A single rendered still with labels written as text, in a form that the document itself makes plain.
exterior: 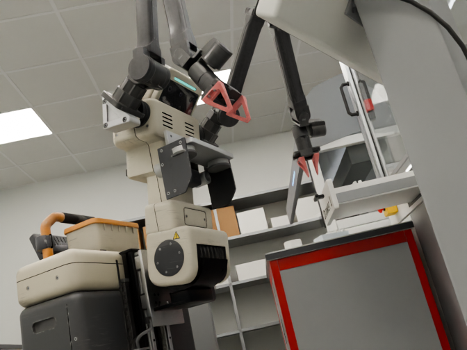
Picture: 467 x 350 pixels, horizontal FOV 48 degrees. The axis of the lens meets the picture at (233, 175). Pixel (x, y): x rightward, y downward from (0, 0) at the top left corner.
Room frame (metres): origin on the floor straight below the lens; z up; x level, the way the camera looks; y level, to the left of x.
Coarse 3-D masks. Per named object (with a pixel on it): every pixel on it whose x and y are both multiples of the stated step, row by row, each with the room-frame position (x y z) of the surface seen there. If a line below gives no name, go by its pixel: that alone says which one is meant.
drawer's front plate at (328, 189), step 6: (330, 180) 1.78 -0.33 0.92; (324, 186) 1.86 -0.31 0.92; (330, 186) 1.78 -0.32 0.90; (324, 192) 1.89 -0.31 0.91; (330, 192) 1.78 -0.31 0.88; (324, 198) 1.93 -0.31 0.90; (330, 198) 1.80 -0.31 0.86; (336, 198) 1.78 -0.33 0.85; (324, 204) 1.97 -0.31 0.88; (330, 204) 1.83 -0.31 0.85; (336, 204) 1.78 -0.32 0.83; (324, 210) 2.01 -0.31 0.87; (330, 210) 1.87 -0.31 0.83; (336, 210) 1.81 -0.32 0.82; (324, 216) 2.04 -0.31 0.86; (330, 216) 1.90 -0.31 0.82; (330, 222) 2.01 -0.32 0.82
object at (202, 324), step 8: (208, 304) 2.21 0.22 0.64; (192, 312) 2.20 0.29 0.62; (200, 312) 2.20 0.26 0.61; (208, 312) 2.20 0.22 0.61; (192, 320) 2.20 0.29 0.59; (200, 320) 2.20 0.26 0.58; (208, 320) 2.20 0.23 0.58; (192, 328) 2.20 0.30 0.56; (200, 328) 2.20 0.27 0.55; (208, 328) 2.20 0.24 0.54; (200, 336) 2.20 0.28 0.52; (208, 336) 2.20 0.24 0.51; (216, 336) 2.38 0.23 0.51; (200, 344) 2.20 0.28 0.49; (208, 344) 2.20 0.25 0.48; (216, 344) 2.21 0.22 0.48
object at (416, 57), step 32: (384, 0) 0.81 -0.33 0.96; (416, 0) 0.78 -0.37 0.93; (384, 32) 0.82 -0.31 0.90; (416, 32) 0.79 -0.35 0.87; (384, 64) 0.83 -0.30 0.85; (416, 64) 0.80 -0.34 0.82; (448, 64) 0.77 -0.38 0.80; (416, 96) 0.81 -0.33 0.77; (448, 96) 0.78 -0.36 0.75; (416, 128) 0.82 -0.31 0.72; (448, 128) 0.79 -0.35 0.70; (416, 160) 0.83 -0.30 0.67; (448, 160) 0.80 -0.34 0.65; (448, 192) 0.81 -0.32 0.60; (448, 224) 0.82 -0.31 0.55; (448, 256) 0.83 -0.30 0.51
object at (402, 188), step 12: (372, 180) 1.79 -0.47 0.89; (384, 180) 1.79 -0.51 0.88; (396, 180) 1.79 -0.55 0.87; (408, 180) 1.79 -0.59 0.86; (336, 192) 1.79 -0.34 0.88; (348, 192) 1.79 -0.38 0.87; (360, 192) 1.79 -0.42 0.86; (372, 192) 1.79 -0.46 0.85; (384, 192) 1.79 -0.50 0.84; (396, 192) 1.81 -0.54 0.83; (408, 192) 1.86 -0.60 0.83; (348, 204) 1.83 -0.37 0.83; (360, 204) 1.87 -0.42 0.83; (372, 204) 1.92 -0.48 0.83; (384, 204) 1.97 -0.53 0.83; (396, 204) 2.03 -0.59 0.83; (336, 216) 1.99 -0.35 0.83; (348, 216) 2.04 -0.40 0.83
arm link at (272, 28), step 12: (276, 36) 1.61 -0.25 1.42; (288, 36) 1.62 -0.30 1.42; (276, 48) 1.65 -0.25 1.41; (288, 48) 1.65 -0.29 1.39; (288, 60) 1.67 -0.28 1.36; (288, 72) 1.70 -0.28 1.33; (288, 84) 1.73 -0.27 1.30; (300, 84) 1.75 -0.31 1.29; (288, 96) 1.78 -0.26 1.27; (300, 96) 1.77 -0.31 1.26; (288, 108) 1.84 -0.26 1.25; (300, 108) 1.80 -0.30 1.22
